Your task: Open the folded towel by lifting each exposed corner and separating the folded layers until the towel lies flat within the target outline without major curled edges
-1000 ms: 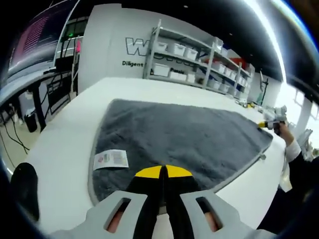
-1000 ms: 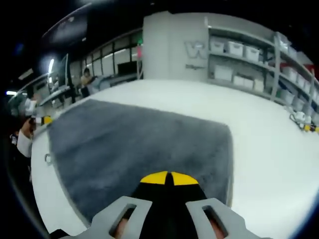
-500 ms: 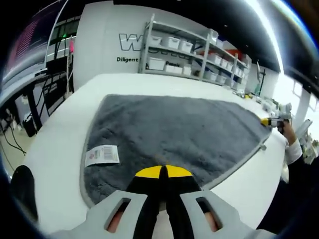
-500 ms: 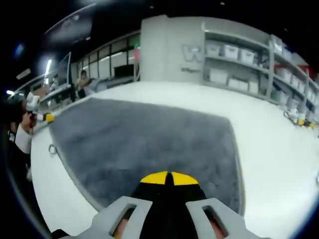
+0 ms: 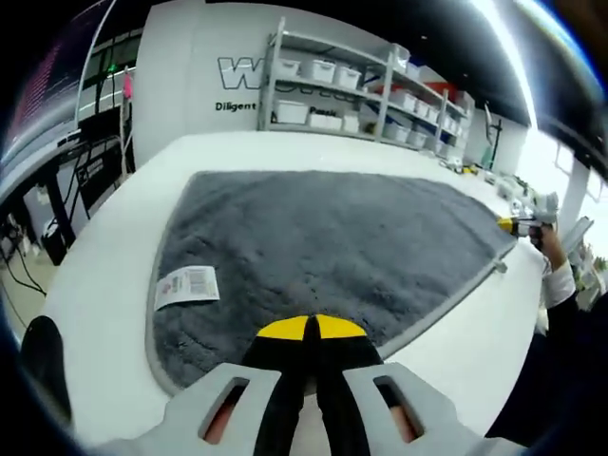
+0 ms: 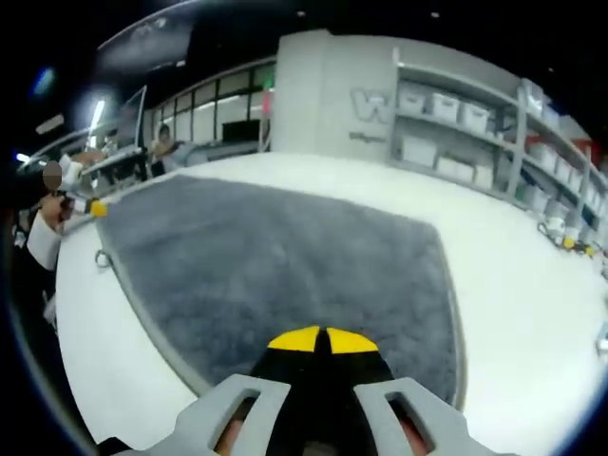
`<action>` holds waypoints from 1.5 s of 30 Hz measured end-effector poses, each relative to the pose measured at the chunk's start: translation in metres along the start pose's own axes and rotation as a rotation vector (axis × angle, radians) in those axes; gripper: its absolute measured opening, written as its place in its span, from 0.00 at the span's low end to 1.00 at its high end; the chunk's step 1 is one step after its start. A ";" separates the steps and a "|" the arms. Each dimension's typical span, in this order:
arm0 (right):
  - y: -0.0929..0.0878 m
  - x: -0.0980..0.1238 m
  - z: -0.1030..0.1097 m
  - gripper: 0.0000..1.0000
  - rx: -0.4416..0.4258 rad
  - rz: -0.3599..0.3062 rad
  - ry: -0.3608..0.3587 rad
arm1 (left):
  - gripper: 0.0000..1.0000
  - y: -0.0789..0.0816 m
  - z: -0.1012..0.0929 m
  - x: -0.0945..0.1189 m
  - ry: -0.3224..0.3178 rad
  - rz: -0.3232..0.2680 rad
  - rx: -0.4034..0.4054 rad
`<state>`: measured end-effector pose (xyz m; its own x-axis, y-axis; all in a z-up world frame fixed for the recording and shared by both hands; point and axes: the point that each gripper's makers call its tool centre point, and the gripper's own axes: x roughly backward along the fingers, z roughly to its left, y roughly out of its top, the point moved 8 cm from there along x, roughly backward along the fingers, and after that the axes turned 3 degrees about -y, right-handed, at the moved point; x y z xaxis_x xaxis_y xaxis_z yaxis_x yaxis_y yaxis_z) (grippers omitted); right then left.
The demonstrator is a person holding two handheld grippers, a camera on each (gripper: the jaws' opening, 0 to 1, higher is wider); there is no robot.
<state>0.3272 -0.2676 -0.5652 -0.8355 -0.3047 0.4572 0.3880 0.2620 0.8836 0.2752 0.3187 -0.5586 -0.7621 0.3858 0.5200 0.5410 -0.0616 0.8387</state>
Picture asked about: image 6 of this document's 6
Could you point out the grey plush towel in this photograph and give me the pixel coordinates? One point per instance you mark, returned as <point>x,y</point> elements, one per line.
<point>285,261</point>

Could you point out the person's left hand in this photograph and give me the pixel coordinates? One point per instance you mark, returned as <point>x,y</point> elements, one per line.
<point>57,209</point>

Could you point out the standing desk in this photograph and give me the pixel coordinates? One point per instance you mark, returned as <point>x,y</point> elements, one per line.
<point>114,159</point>

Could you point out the hanging dark display panel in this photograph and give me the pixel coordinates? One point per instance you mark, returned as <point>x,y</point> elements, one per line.
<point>142,45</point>

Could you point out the black equipment cabinet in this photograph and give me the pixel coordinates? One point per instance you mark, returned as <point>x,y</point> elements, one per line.
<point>244,133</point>

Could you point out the pink hanging tag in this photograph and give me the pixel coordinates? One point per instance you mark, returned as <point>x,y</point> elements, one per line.
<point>267,103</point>

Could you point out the green exit sign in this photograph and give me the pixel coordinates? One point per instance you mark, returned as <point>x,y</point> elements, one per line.
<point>269,83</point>

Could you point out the row of white storage bins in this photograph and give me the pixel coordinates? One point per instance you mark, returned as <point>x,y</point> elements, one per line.
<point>446,107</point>

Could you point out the grey metal storage shelf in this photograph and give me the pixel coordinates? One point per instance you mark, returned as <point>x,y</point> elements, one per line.
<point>518,123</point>

